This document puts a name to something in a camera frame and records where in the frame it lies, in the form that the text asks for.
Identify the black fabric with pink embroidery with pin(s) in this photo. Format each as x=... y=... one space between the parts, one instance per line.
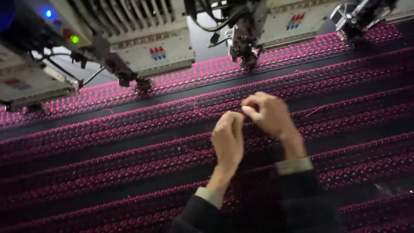
x=129 y=161

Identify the person's right fingers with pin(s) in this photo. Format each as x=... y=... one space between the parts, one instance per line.
x=254 y=108

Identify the person's left hand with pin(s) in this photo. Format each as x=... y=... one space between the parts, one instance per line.
x=228 y=145

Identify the machine control box with lights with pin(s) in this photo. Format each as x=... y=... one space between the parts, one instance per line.
x=42 y=22

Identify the white embroidery machine head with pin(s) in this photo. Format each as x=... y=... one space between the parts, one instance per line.
x=139 y=42
x=365 y=16
x=268 y=26
x=29 y=81

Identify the person's left fingers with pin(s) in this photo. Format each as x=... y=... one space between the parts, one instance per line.
x=231 y=121

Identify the person's right hand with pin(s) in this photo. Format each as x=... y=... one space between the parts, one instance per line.
x=270 y=115

